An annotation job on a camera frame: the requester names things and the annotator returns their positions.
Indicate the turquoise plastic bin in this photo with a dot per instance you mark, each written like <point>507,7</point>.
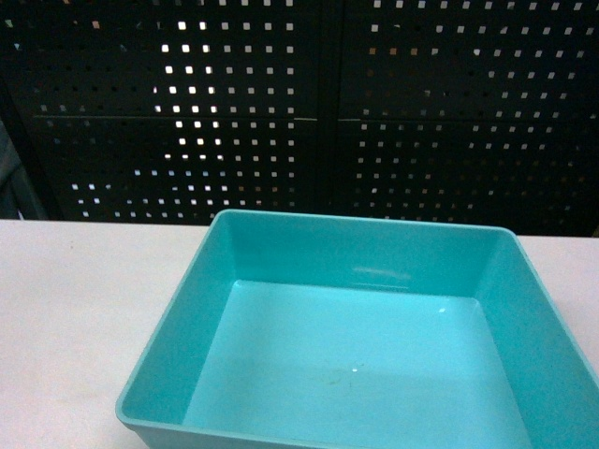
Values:
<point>310,331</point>

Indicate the black perforated panel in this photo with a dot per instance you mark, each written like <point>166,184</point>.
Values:
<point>167,112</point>

